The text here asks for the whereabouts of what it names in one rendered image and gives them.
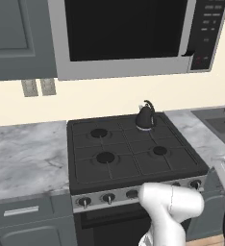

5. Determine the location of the grey wall cupboard door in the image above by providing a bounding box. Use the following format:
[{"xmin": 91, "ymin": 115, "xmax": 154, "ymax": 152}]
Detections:
[{"xmin": 0, "ymin": 0, "xmax": 58, "ymax": 83}]

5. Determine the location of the grey sink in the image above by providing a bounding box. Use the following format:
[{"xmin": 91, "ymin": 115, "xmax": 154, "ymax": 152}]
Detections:
[{"xmin": 190, "ymin": 107, "xmax": 225, "ymax": 152}]

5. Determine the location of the grey base cupboard panel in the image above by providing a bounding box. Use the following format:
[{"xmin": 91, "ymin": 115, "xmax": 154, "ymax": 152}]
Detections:
[{"xmin": 186, "ymin": 166, "xmax": 225, "ymax": 242}]

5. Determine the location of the silver microwave oven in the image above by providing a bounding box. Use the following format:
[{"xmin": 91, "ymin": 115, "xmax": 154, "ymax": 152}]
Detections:
[{"xmin": 47, "ymin": 0, "xmax": 225, "ymax": 82}]

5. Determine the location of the grey drawer front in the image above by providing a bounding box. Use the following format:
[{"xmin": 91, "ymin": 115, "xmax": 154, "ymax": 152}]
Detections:
[{"xmin": 0, "ymin": 193, "xmax": 75, "ymax": 228}]

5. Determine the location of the black oven door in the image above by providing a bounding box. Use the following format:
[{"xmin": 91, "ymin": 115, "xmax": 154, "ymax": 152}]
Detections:
[{"xmin": 73, "ymin": 202, "xmax": 192, "ymax": 246}]

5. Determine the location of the grey base cupboard door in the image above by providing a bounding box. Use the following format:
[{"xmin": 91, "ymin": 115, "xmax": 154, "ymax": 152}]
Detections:
[{"xmin": 0, "ymin": 216, "xmax": 79, "ymax": 246}]

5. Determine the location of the black gas stove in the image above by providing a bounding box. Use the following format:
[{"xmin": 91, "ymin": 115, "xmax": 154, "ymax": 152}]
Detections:
[{"xmin": 65, "ymin": 111, "xmax": 212, "ymax": 246}]

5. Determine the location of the black kettle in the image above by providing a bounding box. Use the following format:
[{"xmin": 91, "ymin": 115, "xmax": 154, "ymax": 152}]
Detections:
[{"xmin": 135, "ymin": 99, "xmax": 158, "ymax": 132}]

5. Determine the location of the grey wall socket plate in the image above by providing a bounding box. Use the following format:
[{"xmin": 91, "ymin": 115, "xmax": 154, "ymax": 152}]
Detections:
[
  {"xmin": 20, "ymin": 79, "xmax": 39, "ymax": 98},
  {"xmin": 39, "ymin": 78, "xmax": 58, "ymax": 97}
]

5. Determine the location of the silver drawer handle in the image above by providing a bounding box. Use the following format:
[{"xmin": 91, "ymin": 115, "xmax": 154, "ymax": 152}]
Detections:
[{"xmin": 3, "ymin": 205, "xmax": 40, "ymax": 218}]

